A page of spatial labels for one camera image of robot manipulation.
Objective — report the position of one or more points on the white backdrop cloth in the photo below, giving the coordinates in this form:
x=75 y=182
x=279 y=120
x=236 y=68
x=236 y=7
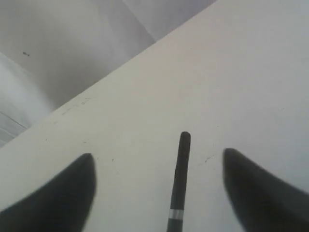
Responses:
x=52 y=50

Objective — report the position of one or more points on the black paintbrush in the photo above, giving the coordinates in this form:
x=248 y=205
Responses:
x=176 y=212

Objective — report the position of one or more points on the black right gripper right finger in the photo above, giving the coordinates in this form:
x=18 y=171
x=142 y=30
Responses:
x=261 y=201

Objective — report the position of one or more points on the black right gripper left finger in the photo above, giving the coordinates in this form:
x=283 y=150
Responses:
x=61 y=205

